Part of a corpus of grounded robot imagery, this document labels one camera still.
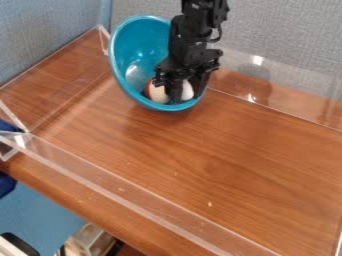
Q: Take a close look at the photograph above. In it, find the clear acrylic table barrier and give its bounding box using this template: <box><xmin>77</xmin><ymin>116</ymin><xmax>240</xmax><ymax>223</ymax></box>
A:
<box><xmin>0</xmin><ymin>28</ymin><xmax>342</xmax><ymax>256</ymax></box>

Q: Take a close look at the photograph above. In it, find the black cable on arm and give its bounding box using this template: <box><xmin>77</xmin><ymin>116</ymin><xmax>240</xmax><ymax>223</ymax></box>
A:
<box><xmin>207</xmin><ymin>25</ymin><xmax>224</xmax><ymax>44</ymax></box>

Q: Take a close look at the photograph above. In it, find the black object at bottom left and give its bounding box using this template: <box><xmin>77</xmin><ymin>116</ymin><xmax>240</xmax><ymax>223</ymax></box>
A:
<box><xmin>0</xmin><ymin>233</ymin><xmax>40</xmax><ymax>256</ymax></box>

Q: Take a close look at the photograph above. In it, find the grey box under table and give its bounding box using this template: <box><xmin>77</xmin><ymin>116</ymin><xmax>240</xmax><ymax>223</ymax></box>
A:
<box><xmin>54</xmin><ymin>223</ymin><xmax>116</xmax><ymax>256</ymax></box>

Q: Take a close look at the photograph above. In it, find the toy mushroom brown cap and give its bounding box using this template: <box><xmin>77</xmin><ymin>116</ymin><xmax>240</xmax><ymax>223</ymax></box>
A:
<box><xmin>143</xmin><ymin>79</ymin><xmax>193</xmax><ymax>105</ymax></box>

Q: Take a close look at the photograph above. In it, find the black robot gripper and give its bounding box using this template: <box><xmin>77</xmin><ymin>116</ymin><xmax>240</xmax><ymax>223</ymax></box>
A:
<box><xmin>153</xmin><ymin>15</ymin><xmax>223</xmax><ymax>104</ymax></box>

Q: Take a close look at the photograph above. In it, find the blue plastic bowl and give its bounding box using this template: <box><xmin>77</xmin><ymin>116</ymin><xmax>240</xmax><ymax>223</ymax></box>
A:
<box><xmin>108</xmin><ymin>15</ymin><xmax>200</xmax><ymax>112</ymax></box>

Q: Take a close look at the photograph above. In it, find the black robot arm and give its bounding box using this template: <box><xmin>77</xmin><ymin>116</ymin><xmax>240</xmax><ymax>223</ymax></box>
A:
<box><xmin>153</xmin><ymin>0</ymin><xmax>229</xmax><ymax>104</ymax></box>

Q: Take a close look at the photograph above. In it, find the dark blue cloth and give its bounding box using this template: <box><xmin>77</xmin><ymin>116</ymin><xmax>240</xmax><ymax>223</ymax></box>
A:
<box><xmin>0</xmin><ymin>118</ymin><xmax>21</xmax><ymax>199</ymax></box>

